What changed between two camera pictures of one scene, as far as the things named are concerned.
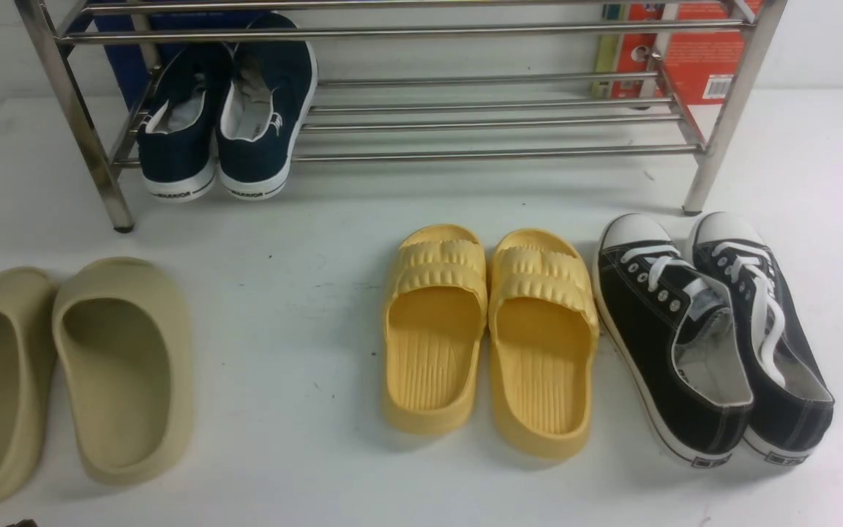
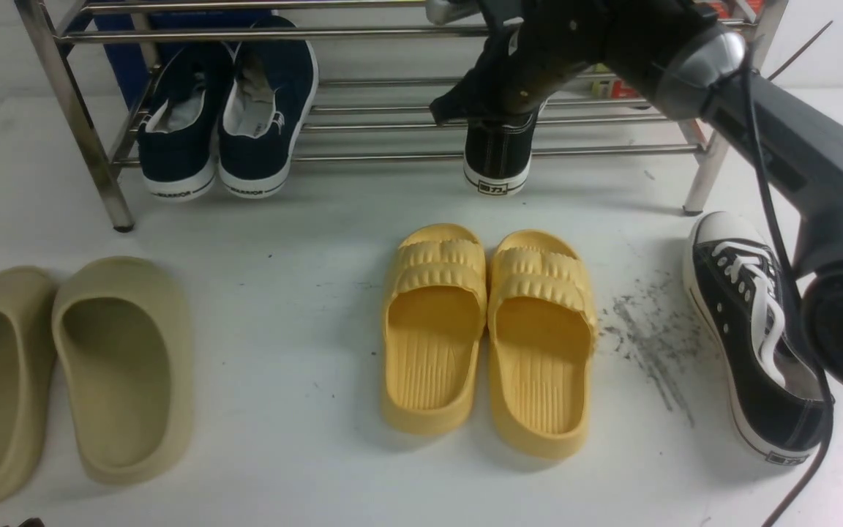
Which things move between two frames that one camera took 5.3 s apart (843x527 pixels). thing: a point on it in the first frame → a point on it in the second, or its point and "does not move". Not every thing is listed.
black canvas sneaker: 675,338 → 498,151
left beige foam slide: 4,332 does not move
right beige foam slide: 124,336 does not move
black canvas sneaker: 792,402 does not move
